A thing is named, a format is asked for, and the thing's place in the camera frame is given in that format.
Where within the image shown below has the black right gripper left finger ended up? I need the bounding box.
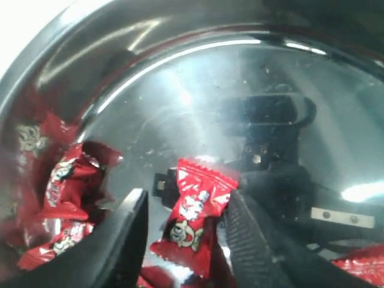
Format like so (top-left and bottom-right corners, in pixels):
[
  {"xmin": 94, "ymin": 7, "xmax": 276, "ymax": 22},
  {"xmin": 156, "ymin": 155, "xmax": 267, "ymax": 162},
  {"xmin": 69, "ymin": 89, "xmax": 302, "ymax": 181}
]
[{"xmin": 1, "ymin": 188, "xmax": 149, "ymax": 288}]

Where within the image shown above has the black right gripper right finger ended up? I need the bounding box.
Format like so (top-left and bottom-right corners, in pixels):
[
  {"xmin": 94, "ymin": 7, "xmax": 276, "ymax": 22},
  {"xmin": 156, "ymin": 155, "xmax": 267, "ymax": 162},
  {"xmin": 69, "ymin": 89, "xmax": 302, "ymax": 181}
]
[{"xmin": 224, "ymin": 190, "xmax": 372, "ymax": 287}]

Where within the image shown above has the red candy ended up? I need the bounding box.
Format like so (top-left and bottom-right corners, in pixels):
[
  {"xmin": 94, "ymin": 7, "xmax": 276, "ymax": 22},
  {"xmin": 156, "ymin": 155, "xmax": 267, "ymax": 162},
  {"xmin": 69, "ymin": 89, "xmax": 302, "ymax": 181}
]
[
  {"xmin": 38, "ymin": 141, "xmax": 123, "ymax": 221},
  {"xmin": 17, "ymin": 219, "xmax": 94, "ymax": 271},
  {"xmin": 149, "ymin": 158, "xmax": 238, "ymax": 278}
]

